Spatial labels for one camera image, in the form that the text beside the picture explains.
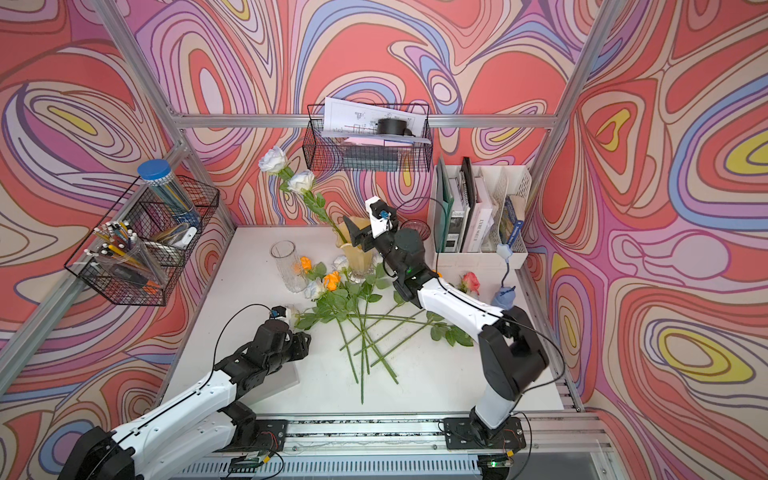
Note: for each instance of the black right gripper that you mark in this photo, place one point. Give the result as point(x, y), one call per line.
point(365, 235)

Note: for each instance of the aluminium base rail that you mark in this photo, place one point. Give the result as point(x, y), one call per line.
point(560, 445)

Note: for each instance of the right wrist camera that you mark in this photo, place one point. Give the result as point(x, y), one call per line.
point(382, 216)

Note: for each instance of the purple ribbed glass vase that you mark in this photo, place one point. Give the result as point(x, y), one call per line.
point(421, 227)

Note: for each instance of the clear glass vase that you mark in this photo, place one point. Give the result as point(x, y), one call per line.
point(289, 265)

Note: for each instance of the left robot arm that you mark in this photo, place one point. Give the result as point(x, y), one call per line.
point(207, 417)

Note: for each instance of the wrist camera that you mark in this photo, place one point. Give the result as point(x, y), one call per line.
point(279, 313)
point(382, 216)

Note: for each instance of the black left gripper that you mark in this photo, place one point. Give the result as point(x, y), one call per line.
point(299, 344)

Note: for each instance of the teal book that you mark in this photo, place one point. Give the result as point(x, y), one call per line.
point(444, 196)

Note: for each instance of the white desktop file organizer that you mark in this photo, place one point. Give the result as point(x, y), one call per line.
point(501, 181)

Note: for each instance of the white paper sheets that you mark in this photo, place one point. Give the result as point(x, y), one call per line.
point(346, 119)

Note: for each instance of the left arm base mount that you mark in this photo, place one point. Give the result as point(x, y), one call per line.
point(259, 435)

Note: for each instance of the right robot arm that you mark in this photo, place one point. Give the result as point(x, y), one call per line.
point(511, 352)

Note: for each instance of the black wire wall basket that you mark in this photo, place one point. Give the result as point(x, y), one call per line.
point(327, 155)

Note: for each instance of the black white book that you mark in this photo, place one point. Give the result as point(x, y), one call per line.
point(462, 190)

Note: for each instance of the white pink book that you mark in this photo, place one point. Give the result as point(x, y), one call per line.
point(481, 217)

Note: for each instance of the green circuit board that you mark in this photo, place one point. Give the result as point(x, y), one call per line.
point(241, 463)

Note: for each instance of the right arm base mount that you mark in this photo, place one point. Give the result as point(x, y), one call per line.
point(465, 433)

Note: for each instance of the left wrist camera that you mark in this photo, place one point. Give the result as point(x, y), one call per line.
point(279, 313)

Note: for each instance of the blue lid pencil jar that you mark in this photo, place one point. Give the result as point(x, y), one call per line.
point(160, 178)

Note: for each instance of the blue colourful book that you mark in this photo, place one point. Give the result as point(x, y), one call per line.
point(512, 219)

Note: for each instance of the yellow wavy glass vase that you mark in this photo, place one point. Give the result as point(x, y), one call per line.
point(356, 263)

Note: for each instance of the black tape roll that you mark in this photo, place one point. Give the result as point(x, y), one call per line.
point(393, 127)

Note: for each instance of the clear pen cup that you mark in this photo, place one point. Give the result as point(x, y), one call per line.
point(124, 256)

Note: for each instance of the black wire side basket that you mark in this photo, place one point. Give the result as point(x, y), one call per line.
point(171, 243)

